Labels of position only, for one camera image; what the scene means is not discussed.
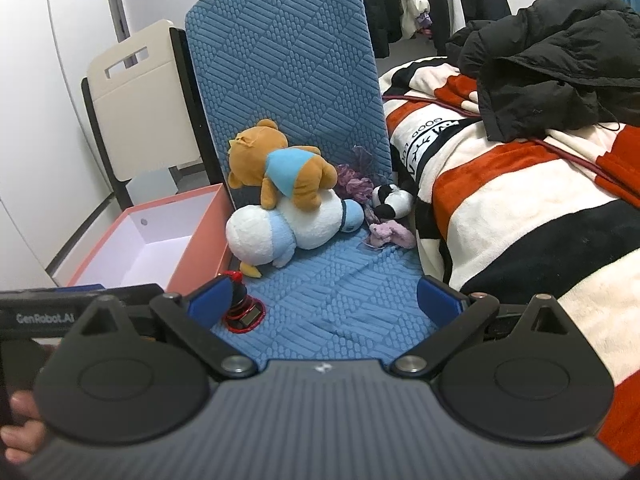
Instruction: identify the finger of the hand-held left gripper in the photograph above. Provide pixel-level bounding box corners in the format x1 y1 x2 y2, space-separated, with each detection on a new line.
106 283 167 311

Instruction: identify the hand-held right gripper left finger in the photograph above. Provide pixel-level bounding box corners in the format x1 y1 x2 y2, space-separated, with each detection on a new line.
66 275 256 379

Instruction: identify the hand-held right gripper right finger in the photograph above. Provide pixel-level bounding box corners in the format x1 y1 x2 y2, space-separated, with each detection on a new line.
389 275 575 377

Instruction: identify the red and black small toy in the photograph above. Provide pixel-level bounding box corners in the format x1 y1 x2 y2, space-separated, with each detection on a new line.
220 270 266 335

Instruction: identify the pink cardboard box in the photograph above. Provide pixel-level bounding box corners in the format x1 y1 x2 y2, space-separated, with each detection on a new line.
65 182 235 297

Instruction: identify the purple ribbon bow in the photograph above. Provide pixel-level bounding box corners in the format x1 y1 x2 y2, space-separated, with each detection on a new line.
332 145 381 202

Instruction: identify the brown teddy bear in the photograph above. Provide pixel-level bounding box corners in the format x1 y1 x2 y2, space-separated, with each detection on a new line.
227 119 340 211

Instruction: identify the person's left hand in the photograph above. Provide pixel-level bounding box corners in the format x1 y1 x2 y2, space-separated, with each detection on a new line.
0 392 50 462

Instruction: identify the pink fuzzy scrunchie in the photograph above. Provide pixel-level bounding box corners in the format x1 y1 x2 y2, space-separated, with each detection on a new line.
366 220 417 251

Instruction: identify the black and white panda plush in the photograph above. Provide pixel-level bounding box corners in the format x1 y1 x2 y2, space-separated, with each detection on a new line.
371 183 416 220

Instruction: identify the white and blue plush toy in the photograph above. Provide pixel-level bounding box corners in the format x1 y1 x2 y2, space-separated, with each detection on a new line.
225 190 365 279

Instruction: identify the striped fleece blanket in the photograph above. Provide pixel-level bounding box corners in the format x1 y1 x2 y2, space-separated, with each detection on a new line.
377 57 640 461

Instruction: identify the white folding chair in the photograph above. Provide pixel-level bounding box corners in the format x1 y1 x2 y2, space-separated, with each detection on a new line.
81 19 222 211

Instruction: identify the blue textured seat cushion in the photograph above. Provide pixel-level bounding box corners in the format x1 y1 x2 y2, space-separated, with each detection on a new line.
184 0 453 366

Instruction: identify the black puffer jacket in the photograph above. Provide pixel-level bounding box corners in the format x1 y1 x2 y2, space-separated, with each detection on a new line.
445 0 640 143

